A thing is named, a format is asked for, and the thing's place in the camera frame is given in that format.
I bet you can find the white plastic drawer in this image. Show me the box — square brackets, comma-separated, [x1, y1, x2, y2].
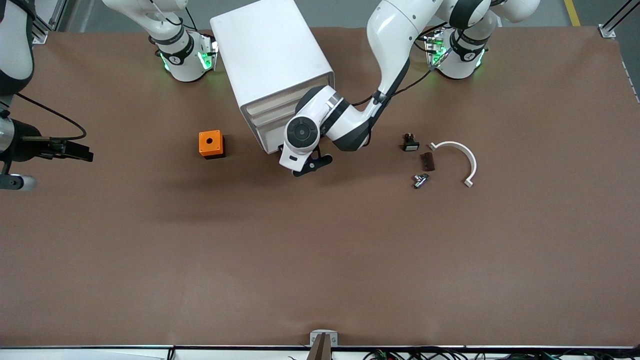
[253, 117, 291, 137]
[258, 127, 287, 149]
[244, 87, 311, 117]
[248, 102, 301, 127]

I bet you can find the white drawer cabinet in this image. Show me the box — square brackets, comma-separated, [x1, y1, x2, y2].
[210, 0, 336, 155]

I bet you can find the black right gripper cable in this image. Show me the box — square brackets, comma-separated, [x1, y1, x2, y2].
[15, 92, 87, 141]

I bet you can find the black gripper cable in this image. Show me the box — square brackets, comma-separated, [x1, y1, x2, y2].
[350, 47, 436, 106]
[15, 92, 87, 141]

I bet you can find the aluminium frame post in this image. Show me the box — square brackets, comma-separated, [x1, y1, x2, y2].
[32, 0, 68, 43]
[600, 0, 640, 38]

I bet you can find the orange button enclosure box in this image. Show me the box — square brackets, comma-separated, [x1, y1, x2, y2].
[198, 130, 226, 160]

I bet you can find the grey table edge bracket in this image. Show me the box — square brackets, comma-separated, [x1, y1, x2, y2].
[310, 330, 339, 360]

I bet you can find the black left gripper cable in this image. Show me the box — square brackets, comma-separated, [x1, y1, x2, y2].
[350, 47, 436, 106]

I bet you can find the black base cable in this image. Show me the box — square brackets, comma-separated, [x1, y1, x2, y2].
[415, 30, 437, 53]

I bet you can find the white curved plastic bracket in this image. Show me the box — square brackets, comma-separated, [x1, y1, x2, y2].
[429, 141, 477, 188]

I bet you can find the black cable bundle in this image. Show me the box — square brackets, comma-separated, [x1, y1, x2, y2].
[365, 347, 640, 360]

